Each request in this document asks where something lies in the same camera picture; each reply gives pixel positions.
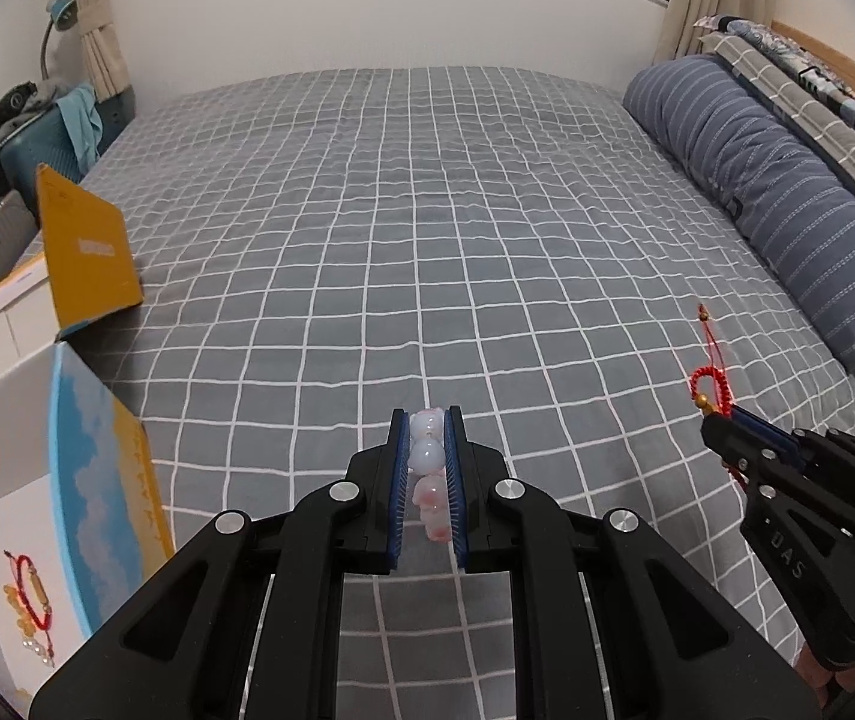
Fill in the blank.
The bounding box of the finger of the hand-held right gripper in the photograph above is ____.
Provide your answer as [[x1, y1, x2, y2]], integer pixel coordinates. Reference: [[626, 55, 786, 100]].
[[699, 414, 784, 500], [727, 405, 811, 466]]

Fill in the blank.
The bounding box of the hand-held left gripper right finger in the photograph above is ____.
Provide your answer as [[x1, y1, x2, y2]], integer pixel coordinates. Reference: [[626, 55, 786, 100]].
[[443, 405, 822, 720]]

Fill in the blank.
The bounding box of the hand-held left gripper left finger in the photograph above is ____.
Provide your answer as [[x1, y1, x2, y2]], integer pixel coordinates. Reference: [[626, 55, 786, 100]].
[[28, 409, 410, 720]]

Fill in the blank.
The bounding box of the pink bead bracelet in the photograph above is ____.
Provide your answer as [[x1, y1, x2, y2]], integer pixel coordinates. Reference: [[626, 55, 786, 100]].
[[408, 406, 452, 545]]

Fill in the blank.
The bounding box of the red cord bracelet gold charm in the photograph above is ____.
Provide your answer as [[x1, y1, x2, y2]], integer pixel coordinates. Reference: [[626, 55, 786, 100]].
[[688, 302, 749, 492]]

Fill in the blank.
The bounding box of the red string bracelet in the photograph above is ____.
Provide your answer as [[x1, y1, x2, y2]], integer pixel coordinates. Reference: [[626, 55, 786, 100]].
[[3, 553, 57, 668]]

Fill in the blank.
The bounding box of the yellow bead bracelet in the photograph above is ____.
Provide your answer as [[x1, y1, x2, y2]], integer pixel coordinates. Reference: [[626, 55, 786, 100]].
[[0, 583, 31, 635]]

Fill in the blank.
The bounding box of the person's right hand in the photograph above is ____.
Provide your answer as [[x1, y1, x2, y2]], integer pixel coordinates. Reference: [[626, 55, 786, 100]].
[[794, 649, 848, 717]]

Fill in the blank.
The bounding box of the grey checked bed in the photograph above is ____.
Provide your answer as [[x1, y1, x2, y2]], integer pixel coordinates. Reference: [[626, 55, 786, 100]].
[[59, 66, 855, 720]]

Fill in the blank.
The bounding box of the blue striped pillow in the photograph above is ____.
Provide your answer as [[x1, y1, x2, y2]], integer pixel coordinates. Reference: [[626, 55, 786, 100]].
[[622, 54, 855, 376]]

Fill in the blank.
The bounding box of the blue patterned folded quilt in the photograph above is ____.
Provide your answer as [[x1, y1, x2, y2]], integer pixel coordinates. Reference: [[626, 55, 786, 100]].
[[727, 19, 855, 166]]

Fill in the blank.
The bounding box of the wooden headboard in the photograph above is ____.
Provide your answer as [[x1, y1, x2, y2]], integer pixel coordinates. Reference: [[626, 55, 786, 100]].
[[770, 19, 855, 106]]

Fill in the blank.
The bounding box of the teal cloth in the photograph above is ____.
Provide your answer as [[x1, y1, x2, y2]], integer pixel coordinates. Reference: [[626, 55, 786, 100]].
[[56, 86, 103, 166]]

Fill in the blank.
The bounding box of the teal suitcase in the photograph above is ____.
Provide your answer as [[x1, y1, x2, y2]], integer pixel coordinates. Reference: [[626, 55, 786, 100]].
[[0, 86, 136, 188]]

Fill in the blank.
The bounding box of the blue desk lamp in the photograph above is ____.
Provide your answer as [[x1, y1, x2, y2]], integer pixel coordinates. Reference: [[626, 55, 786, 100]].
[[37, 0, 79, 83]]

